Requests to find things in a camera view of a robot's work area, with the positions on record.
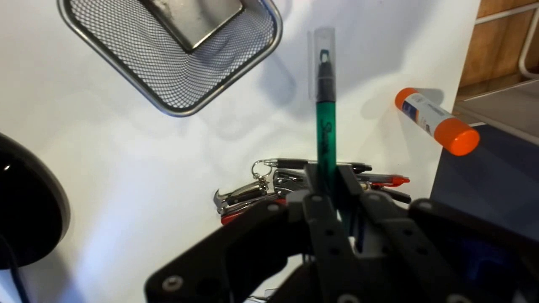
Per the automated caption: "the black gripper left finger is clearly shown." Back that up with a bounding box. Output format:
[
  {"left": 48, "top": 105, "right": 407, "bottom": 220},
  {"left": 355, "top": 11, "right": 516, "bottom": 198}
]
[{"left": 142, "top": 161, "right": 360, "bottom": 303}]

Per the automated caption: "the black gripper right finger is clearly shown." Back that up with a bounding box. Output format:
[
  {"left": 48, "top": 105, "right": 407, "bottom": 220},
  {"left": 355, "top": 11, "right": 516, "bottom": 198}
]
[{"left": 334, "top": 161, "right": 539, "bottom": 303}]

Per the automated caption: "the green pen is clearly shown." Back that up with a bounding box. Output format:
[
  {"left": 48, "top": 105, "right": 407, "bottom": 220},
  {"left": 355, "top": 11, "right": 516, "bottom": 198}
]
[{"left": 309, "top": 25, "right": 340, "bottom": 198}]

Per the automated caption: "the black mesh pen holder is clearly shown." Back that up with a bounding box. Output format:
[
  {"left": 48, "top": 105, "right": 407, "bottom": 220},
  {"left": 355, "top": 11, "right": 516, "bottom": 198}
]
[{"left": 55, "top": 0, "right": 284, "bottom": 117}]

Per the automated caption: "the orange pen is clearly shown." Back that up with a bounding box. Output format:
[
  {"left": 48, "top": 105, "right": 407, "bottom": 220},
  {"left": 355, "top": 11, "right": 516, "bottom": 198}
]
[{"left": 358, "top": 173, "right": 410, "bottom": 190}]

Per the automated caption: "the red pocket knife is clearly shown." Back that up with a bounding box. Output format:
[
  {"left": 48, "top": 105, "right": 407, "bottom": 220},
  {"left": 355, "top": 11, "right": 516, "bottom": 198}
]
[{"left": 217, "top": 195, "right": 291, "bottom": 227}]

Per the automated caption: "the orange capped glue stick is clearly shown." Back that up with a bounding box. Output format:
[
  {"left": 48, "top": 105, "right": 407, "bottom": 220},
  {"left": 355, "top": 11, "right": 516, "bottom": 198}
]
[{"left": 392, "top": 85, "right": 481, "bottom": 158}]

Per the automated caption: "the metal key ring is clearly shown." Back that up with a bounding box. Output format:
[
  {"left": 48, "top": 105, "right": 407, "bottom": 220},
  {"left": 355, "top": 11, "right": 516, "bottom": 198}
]
[{"left": 249, "top": 158, "right": 279, "bottom": 186}]

